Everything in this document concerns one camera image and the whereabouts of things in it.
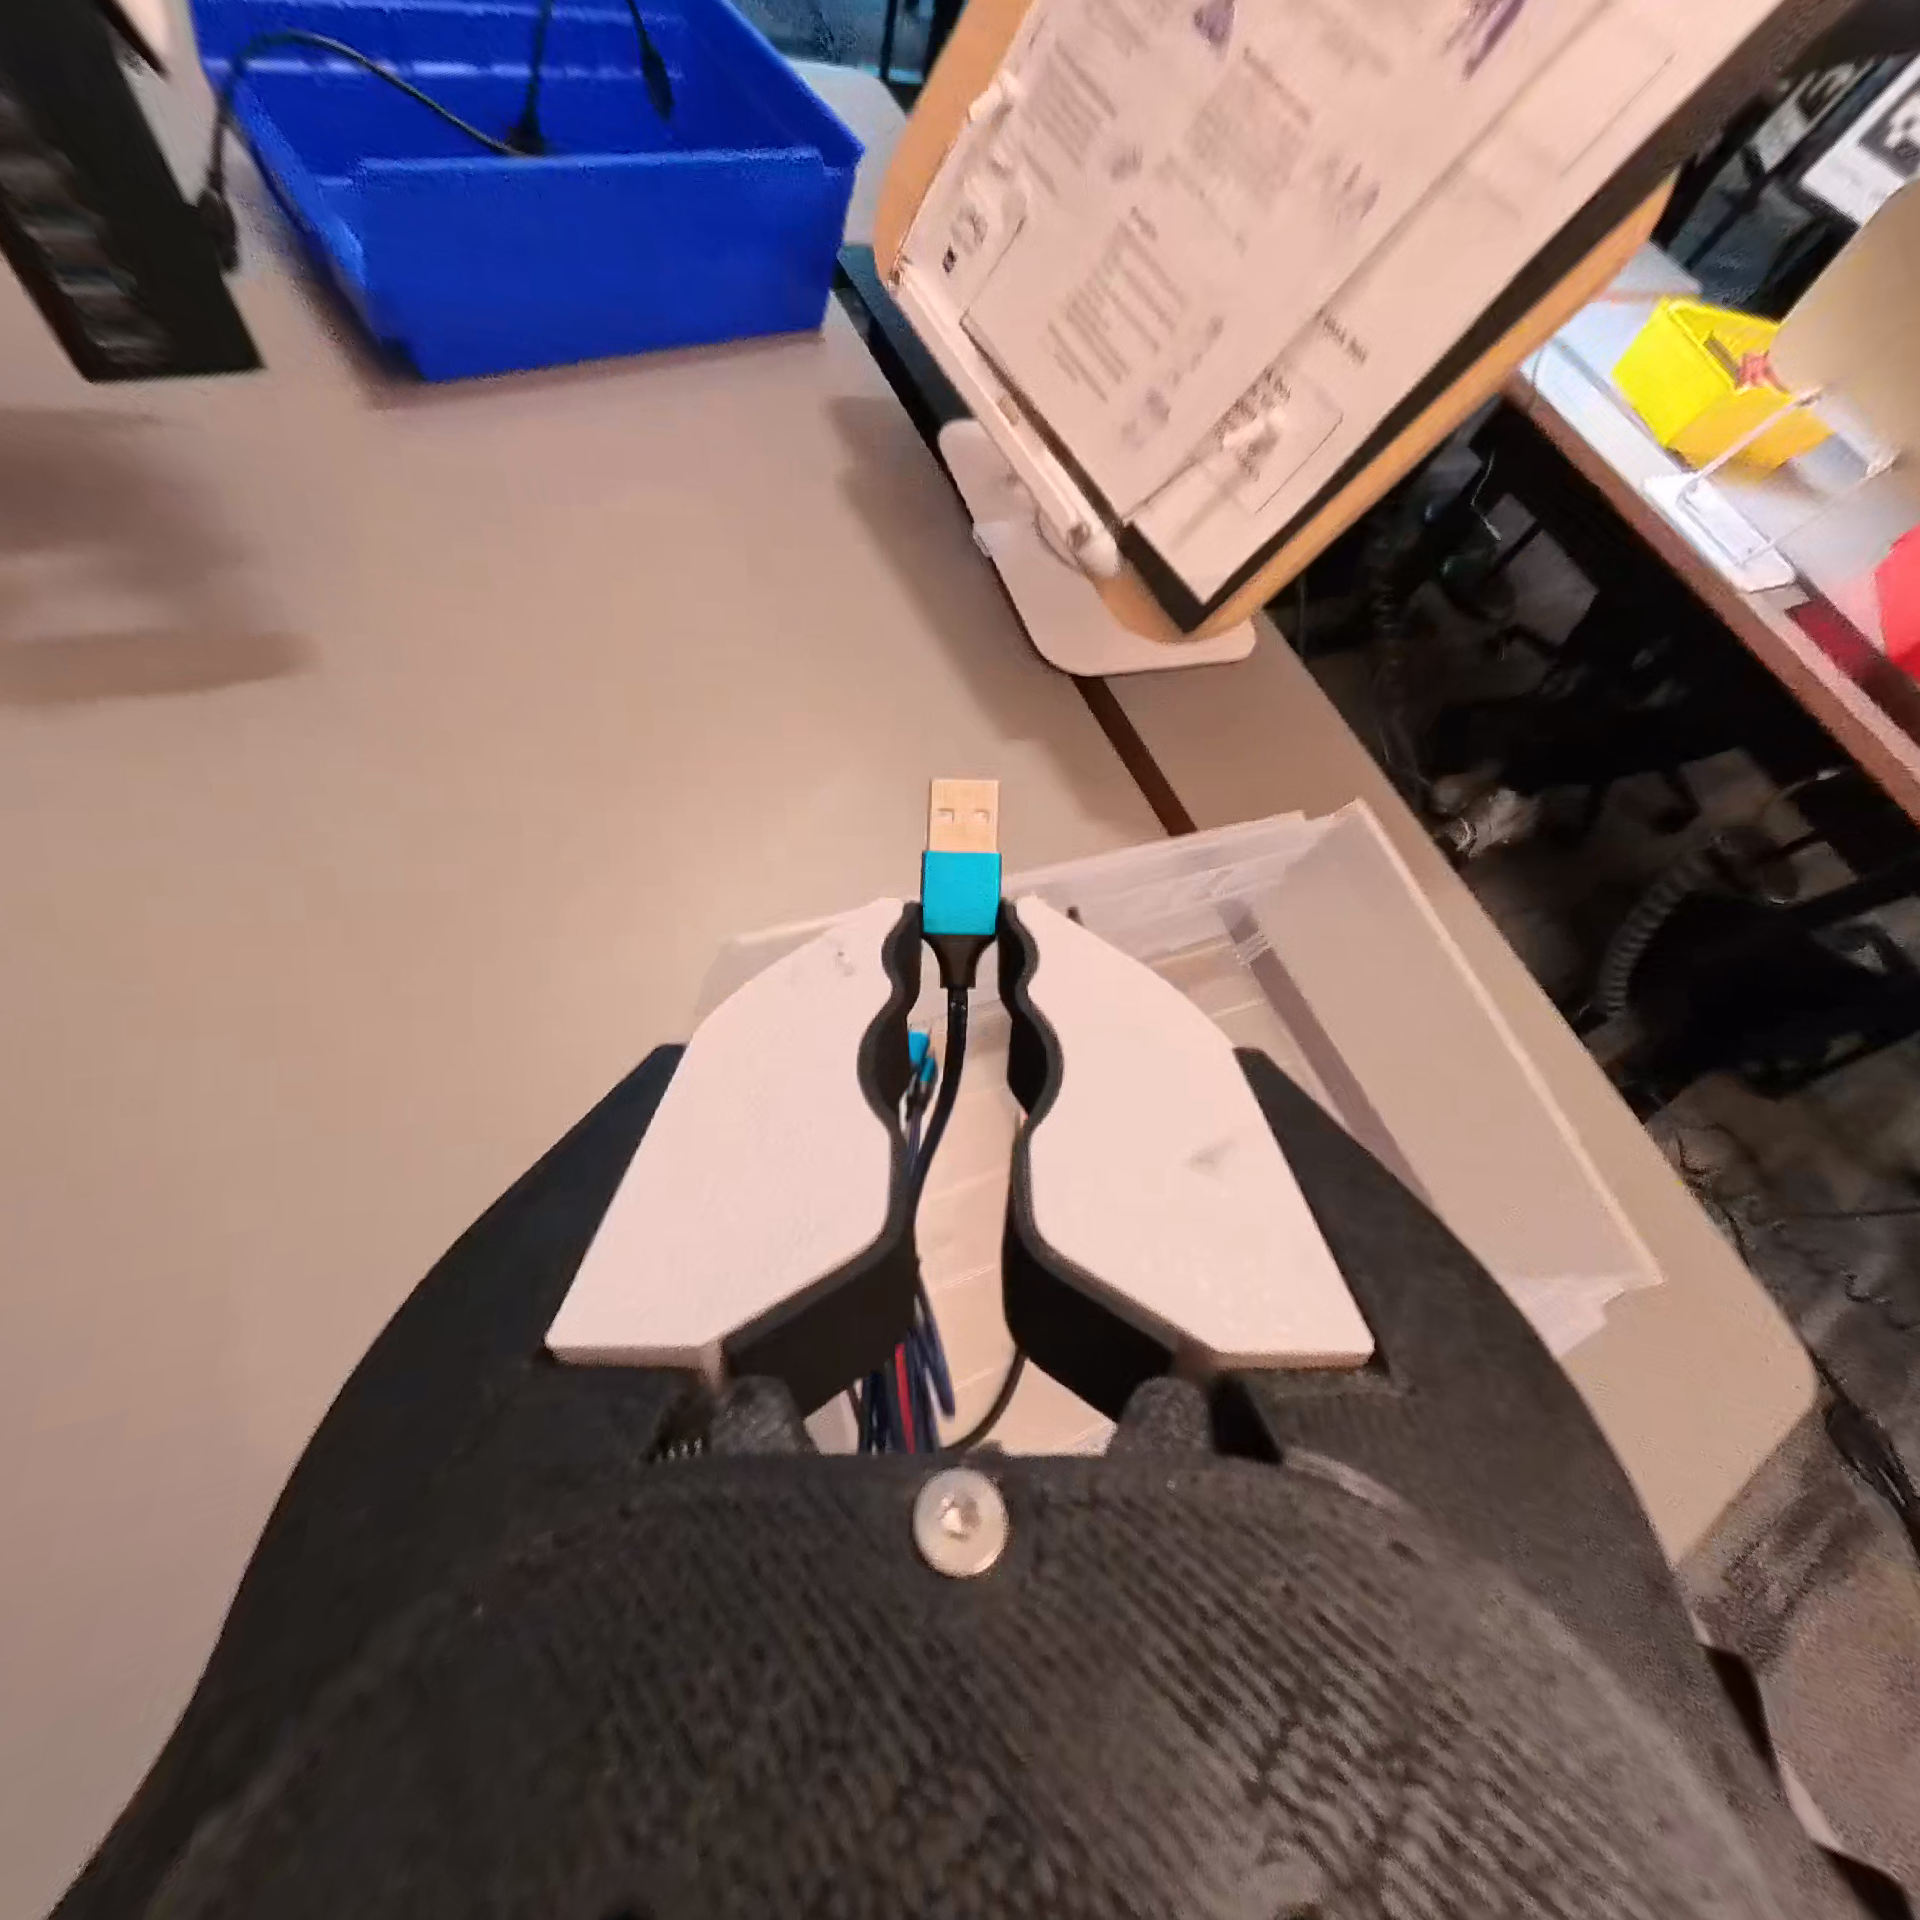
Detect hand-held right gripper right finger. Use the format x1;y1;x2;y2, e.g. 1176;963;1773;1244
998;893;1376;1382

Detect neighbouring work table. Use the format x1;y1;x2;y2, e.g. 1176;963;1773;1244
1498;247;1920;826

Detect cyan plug USB cable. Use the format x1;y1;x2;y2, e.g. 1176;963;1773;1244
855;776;1033;1463

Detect clear plastic tray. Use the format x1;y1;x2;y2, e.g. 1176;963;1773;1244
717;798;1671;1361

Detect acrylic stand with board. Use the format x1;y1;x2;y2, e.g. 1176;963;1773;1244
1642;198;1920;595

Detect yellow plastic bin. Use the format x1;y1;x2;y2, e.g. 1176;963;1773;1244
1610;295;1835;469

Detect black white marker tags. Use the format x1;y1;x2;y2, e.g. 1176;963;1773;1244
1749;61;1920;227

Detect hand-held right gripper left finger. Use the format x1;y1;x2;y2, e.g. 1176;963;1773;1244
544;893;922;1386

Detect black hub cable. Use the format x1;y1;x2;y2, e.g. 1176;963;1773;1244
204;33;549;275

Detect large white instruction sheet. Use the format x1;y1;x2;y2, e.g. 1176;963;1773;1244
900;0;1788;559

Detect blue header exercise sheet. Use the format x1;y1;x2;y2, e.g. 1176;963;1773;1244
959;0;1673;518

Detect red box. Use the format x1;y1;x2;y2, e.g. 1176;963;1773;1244
1791;518;1920;681

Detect wooden document stand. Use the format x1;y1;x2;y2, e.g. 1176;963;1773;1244
868;0;1825;678

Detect slim black USB hub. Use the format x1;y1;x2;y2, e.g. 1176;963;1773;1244
0;0;265;387

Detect blue plastic bin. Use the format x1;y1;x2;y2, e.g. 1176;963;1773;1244
186;0;868;387

